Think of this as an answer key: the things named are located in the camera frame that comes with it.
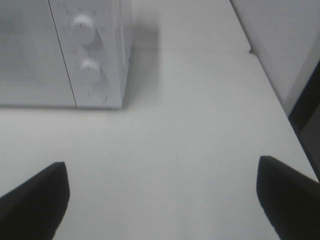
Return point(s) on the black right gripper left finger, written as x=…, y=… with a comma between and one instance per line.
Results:
x=34, y=210

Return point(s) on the white microwave knob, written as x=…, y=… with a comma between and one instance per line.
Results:
x=83, y=29
x=90, y=71

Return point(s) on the white microwave door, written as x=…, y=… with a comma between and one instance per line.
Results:
x=32, y=68

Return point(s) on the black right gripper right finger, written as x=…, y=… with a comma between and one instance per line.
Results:
x=289, y=199

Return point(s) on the white microwave oven body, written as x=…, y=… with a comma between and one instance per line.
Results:
x=111, y=47

